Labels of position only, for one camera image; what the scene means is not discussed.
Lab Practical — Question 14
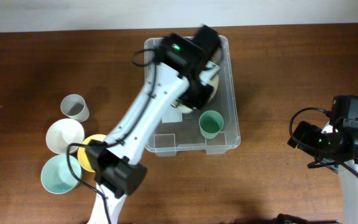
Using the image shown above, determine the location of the white small bowl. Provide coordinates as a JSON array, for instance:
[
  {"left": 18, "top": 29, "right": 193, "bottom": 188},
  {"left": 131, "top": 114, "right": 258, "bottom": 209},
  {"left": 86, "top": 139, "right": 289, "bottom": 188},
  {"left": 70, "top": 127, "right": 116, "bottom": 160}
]
[{"left": 45, "top": 118, "right": 85, "bottom": 154}]

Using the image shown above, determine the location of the light blue small bowl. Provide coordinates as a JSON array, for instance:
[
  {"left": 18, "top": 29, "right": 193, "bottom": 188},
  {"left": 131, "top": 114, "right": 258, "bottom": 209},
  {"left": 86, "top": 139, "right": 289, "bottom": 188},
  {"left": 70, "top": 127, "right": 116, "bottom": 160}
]
[{"left": 40, "top": 154, "right": 79, "bottom": 194}]

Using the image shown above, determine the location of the cream plate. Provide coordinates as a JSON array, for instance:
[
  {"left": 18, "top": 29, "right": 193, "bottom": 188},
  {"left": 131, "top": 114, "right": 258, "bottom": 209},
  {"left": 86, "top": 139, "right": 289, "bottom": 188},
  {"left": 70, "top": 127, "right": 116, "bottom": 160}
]
[{"left": 172, "top": 73, "right": 220, "bottom": 114}]

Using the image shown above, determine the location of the mint green cup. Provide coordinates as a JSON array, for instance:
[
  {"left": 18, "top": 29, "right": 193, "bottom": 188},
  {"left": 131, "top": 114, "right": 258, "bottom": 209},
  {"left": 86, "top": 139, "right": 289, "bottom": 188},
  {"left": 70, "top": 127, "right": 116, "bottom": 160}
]
[{"left": 199, "top": 110, "right": 224, "bottom": 139}]

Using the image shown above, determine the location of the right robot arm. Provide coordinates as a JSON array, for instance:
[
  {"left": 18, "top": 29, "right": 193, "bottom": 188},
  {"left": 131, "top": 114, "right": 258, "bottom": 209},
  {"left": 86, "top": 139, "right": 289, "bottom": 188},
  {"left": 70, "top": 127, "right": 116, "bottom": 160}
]
[{"left": 287, "top": 95, "right": 358, "bottom": 223}]

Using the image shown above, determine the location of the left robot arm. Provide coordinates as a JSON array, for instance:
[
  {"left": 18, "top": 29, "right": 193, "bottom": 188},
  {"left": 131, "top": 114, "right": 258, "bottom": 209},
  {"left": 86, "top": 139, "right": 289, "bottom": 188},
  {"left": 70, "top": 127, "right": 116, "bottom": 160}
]
[{"left": 86, "top": 25, "right": 223, "bottom": 223}]

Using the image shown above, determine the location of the cream cup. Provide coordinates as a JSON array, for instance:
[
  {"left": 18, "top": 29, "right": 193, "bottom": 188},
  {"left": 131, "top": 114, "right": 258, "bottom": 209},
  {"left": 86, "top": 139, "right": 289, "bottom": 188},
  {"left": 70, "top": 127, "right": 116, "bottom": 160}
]
[{"left": 60, "top": 94, "right": 90, "bottom": 122}]

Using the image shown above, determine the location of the yellow small bowl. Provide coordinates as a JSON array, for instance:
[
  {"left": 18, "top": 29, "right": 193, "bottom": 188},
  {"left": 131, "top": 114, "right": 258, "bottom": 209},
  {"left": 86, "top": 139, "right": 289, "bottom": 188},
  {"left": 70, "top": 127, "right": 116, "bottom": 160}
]
[{"left": 77, "top": 134, "right": 106, "bottom": 172}]

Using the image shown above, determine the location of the clear plastic storage bin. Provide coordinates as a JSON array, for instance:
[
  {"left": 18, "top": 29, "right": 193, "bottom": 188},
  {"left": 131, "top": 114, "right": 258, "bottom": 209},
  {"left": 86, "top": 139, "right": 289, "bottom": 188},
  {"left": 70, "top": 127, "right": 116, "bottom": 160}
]
[{"left": 145, "top": 35, "right": 241, "bottom": 156}]

